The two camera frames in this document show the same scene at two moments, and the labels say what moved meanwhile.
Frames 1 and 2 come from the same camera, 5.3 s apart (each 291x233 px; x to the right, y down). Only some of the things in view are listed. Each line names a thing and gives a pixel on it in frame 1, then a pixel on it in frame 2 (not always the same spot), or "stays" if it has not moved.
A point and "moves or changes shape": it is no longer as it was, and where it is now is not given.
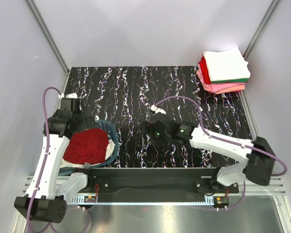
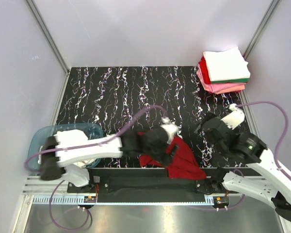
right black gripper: (147, 128) → (206, 116)
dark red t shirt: (88, 146) moves or changes shape
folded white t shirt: (227, 65) stays
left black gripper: (88, 123) → (165, 159)
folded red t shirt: (205, 71) stays
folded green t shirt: (244, 80) stays
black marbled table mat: (124, 97) stays
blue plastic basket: (112, 132) → (91, 129)
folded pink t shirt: (212, 87) stays
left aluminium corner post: (48, 35) stays
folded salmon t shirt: (235, 88) stays
